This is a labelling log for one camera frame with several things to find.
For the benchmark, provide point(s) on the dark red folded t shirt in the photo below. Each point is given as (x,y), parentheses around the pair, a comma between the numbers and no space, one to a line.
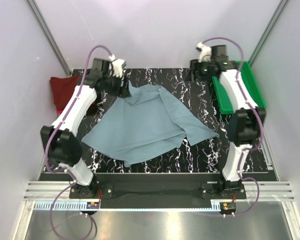
(62,90)

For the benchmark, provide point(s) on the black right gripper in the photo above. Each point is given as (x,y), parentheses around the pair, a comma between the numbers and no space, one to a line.
(194,65)

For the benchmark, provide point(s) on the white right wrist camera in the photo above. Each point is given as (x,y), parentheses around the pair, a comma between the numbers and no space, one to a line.
(205,52)

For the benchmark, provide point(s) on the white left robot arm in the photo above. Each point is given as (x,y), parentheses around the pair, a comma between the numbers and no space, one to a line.
(60,141)

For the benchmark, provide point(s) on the aluminium front rail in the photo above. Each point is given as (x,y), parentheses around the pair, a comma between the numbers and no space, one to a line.
(265,190)

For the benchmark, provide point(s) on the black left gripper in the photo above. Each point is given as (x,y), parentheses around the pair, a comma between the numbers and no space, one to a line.
(120,91)

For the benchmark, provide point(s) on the light blue t shirt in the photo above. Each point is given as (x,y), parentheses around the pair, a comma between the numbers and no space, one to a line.
(145,125)

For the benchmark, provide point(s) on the green plastic bin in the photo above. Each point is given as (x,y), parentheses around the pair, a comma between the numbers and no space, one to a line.
(251,84)

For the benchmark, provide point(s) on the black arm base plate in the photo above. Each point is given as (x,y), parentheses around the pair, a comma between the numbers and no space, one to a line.
(114,190)

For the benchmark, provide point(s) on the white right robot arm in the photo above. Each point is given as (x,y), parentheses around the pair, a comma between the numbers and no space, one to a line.
(246,125)

